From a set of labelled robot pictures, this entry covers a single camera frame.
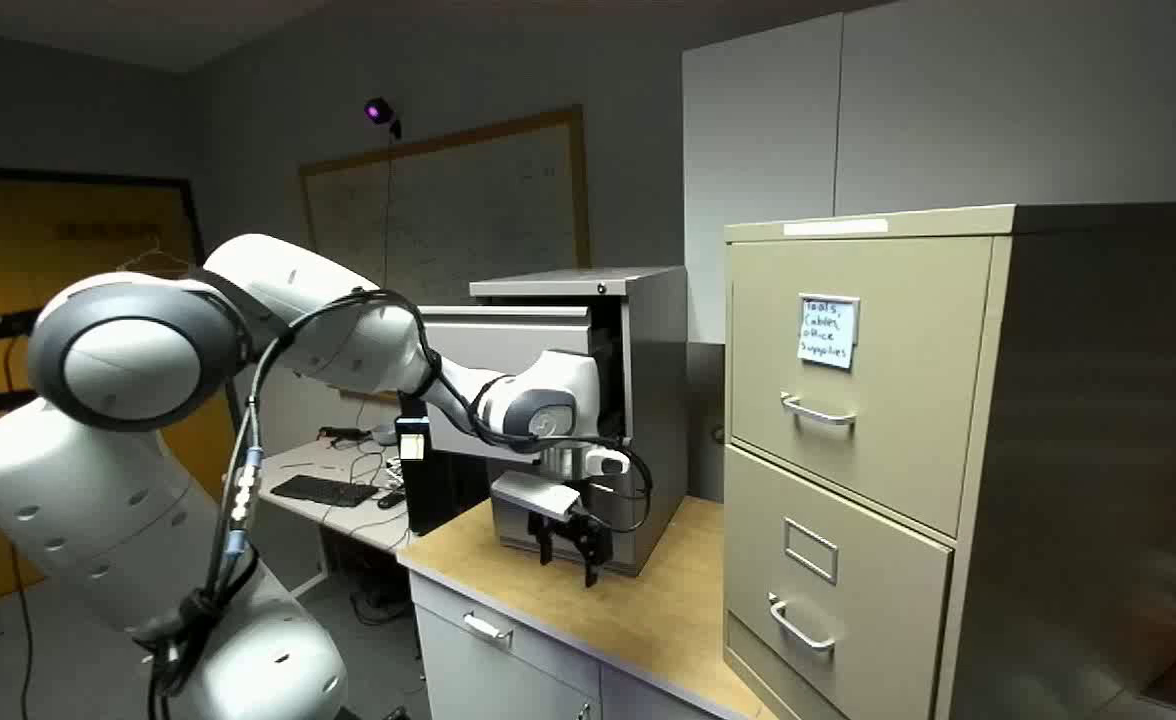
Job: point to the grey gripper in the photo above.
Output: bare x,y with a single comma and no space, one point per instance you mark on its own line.
534,496

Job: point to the grey metal cabinet drawer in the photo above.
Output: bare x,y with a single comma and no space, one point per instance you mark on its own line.
482,340

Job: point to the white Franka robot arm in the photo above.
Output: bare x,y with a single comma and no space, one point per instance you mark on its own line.
110,523

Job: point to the beige drawer with empty holder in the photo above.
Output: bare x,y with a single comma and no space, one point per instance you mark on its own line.
882,624

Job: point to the beige drawer with paper label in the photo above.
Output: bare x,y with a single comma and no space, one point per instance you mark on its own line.
909,452

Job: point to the wooden top white cabinet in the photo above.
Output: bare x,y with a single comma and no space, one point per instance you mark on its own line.
652,603

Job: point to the black computer tower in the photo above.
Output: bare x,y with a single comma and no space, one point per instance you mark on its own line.
448,486

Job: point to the grey metal filing cabinet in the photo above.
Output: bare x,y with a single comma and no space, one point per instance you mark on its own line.
662,402

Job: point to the black computer mouse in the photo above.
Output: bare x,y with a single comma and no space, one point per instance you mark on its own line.
390,496

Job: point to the grey office desk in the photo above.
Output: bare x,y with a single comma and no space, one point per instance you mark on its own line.
349,523

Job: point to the black keyboard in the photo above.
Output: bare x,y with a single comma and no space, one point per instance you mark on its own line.
325,489

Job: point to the small black desk device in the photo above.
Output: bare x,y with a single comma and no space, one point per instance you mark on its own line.
343,433

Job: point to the white handwritten paper label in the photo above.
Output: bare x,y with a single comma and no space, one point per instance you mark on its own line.
831,332

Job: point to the wood framed whiteboard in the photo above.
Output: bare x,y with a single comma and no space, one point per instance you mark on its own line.
482,200

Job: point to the beige metal filing cabinet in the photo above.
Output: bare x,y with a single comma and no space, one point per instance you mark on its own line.
1092,452

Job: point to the metal label holder frame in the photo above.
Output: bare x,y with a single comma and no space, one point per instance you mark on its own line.
811,551

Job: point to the wall camera with purple light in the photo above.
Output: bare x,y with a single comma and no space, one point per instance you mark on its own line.
377,115

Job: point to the white wall cabinet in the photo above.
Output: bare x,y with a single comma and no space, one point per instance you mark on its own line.
963,107

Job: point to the yellow board with black frame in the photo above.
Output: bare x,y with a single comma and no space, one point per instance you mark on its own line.
29,242

